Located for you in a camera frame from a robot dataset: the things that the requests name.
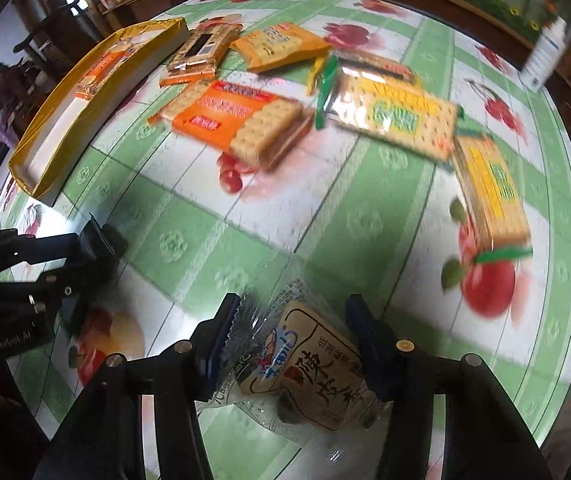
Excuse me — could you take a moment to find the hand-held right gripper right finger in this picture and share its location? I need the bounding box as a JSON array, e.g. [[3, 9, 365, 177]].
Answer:
[[344, 294, 556, 480]]

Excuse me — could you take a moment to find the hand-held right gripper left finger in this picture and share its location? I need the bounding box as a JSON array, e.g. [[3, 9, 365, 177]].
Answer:
[[33, 292, 246, 480]]

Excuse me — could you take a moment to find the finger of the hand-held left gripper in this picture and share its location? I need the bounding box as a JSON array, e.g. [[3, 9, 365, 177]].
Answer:
[[0, 214, 129, 281], [0, 265, 116, 336]]

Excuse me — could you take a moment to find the clear plum snack packet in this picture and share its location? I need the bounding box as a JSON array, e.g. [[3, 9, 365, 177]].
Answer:
[[200, 260, 391, 436]]

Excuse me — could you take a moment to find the yellow cardboard box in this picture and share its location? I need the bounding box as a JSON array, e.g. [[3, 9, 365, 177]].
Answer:
[[8, 17, 189, 201]]

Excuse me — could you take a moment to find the large orange cracker packet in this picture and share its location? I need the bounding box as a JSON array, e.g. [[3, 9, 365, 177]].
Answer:
[[148, 80, 313, 171]]

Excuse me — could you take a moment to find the yellow green cracker packet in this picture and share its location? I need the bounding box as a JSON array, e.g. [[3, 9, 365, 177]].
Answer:
[[453, 135, 533, 263], [315, 55, 463, 163]]

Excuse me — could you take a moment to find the slim orange cracker packet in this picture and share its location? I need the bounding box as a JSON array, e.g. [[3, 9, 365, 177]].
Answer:
[[158, 60, 216, 88]]

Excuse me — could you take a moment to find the brown cracker packet dark label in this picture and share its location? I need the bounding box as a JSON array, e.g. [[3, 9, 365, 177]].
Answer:
[[166, 25, 239, 73]]

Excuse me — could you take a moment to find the clear brown cracker packet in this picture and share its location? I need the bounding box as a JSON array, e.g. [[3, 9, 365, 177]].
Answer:
[[335, 50, 416, 83]]

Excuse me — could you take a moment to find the orange square biscuit packet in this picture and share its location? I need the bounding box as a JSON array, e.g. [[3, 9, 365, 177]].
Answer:
[[229, 22, 333, 73]]

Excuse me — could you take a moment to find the green checked fruit tablecloth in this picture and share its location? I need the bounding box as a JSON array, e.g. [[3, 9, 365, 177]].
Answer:
[[0, 0, 571, 480]]

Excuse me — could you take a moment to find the small orange cracker packet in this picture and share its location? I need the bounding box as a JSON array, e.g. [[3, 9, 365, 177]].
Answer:
[[76, 42, 136, 101]]

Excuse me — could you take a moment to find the dark wooden chair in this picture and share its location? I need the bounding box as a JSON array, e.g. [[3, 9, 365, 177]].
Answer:
[[13, 0, 91, 81]]

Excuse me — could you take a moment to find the white plastic bottle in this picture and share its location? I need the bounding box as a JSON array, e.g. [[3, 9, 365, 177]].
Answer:
[[520, 15, 569, 93]]

